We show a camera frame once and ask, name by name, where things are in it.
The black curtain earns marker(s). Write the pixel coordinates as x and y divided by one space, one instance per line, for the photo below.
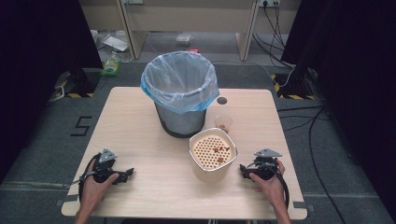
37 77
358 77

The clear plastic cup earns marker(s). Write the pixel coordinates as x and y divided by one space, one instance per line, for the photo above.
223 119

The grey table grommet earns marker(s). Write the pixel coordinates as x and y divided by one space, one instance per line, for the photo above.
221 100

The person's left hand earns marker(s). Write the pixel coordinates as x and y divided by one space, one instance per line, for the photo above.
95 193

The stand base with hazard tape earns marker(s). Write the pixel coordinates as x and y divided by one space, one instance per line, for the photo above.
292 88
81 83

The person's right hand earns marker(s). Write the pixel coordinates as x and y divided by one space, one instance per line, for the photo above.
271 188

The beige background desk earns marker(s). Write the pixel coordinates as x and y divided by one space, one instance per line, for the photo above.
193 15

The beige container with steel rim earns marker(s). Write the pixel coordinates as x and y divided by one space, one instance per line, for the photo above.
211 169

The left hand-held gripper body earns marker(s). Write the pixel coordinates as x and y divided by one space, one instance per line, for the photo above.
106 168

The green packet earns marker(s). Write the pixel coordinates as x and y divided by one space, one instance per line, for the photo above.
110 67

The grey trash bin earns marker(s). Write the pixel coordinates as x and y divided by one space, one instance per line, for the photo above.
182 123

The white plastic object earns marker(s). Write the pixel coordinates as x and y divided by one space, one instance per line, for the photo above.
184 38

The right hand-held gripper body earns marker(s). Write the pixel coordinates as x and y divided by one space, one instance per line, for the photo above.
265 168

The blue plastic bin liner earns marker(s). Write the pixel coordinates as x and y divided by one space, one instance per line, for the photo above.
179 84

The brown food scraps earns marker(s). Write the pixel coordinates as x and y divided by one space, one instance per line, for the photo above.
220 160

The white wall power outlet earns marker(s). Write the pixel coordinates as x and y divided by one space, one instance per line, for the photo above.
269 2

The small red object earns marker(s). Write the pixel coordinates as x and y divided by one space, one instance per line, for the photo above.
193 50

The clear plastic bags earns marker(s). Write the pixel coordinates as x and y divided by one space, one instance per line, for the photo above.
115 43

